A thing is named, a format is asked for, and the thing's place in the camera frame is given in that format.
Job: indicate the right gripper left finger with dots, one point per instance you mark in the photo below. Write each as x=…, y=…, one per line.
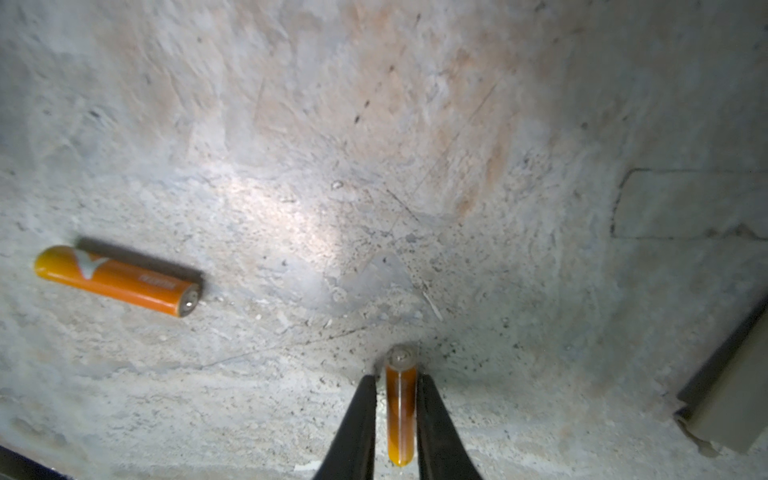
x=351, y=454

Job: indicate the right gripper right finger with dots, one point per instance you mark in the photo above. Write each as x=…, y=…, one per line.
x=441, y=453

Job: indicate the orange battery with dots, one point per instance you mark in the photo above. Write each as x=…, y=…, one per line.
x=401, y=376
x=128, y=283

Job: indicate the white remote control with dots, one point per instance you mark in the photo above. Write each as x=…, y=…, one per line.
x=725, y=402

